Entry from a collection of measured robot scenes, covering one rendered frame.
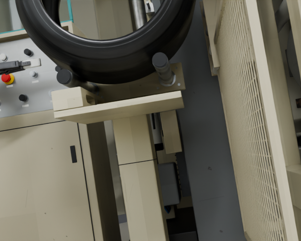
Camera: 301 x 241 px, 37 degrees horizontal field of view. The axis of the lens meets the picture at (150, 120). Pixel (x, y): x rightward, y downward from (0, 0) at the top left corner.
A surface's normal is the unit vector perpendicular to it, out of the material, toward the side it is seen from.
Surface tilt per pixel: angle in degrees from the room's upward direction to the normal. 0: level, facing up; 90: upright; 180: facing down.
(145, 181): 90
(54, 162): 90
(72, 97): 90
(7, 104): 90
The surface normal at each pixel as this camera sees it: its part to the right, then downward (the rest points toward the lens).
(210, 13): -0.10, -0.06
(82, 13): 0.33, -0.12
